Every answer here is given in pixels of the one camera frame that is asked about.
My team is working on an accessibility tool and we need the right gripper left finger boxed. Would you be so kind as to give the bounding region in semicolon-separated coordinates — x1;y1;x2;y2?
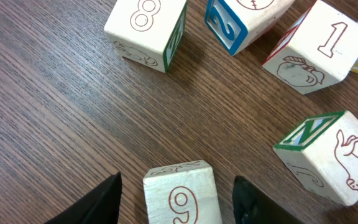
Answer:
45;172;122;224

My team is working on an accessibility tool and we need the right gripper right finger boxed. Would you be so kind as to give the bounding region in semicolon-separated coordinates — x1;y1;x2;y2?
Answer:
232;175;303;224

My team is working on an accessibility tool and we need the wooden block number nine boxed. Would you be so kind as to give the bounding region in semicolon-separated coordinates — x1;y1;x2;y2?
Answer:
143;160;223;224

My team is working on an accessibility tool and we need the wooden block red picture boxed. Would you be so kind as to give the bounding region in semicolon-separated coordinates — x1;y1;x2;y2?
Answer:
273;110;358;206

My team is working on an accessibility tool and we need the wooden block number one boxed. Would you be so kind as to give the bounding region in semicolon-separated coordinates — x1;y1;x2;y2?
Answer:
262;1;358;95

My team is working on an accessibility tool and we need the wooden block number eight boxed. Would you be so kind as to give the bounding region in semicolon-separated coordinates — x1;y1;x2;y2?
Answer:
104;0;187;73

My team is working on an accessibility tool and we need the blue sided wooden block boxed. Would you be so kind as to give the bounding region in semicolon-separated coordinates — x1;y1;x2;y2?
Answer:
204;0;295;56

